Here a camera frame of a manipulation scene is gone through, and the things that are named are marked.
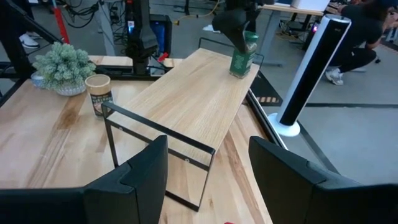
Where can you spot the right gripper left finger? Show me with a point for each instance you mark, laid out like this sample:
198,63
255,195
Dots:
124,199

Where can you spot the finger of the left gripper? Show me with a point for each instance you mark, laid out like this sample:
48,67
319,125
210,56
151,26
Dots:
233,25

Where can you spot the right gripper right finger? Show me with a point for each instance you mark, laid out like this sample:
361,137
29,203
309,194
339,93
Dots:
295,193

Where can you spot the green lid spice jar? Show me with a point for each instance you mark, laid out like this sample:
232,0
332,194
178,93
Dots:
242,62

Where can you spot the tan lid spice jar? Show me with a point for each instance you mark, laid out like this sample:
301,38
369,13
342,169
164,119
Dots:
99,93

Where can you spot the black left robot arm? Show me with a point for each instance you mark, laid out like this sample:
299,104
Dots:
141,37

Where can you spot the wooden desk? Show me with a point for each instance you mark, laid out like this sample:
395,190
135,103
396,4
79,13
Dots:
295,10

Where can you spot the white box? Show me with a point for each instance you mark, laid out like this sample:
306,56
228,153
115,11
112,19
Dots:
311,4

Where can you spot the black hazard striped floor mat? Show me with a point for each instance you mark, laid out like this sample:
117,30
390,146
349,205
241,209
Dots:
264,87

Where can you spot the black computer tower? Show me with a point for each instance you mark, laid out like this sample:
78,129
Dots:
163,34

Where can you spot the white pole stand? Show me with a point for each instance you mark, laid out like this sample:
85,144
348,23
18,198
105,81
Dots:
314,68

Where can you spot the person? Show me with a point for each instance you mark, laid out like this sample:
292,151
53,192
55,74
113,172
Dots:
360,37

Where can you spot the green potted artificial plant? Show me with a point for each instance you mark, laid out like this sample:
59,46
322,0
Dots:
62,65

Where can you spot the red pole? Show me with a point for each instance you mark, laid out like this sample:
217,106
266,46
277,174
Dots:
60,21

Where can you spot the person's shoe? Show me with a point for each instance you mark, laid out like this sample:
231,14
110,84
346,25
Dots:
28,40

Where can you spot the wooden shelf black metal frame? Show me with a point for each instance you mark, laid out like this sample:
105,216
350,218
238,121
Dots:
192,93

